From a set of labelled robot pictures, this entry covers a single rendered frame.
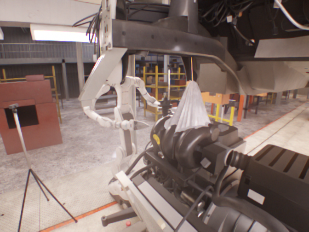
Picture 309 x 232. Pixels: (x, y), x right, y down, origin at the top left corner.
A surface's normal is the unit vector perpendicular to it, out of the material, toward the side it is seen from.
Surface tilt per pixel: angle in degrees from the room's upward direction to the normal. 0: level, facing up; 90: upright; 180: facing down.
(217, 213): 49
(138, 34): 90
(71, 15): 90
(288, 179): 80
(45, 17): 90
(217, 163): 90
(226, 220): 75
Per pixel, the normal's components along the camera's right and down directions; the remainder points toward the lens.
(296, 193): -0.81, -0.01
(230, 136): 0.56, 0.04
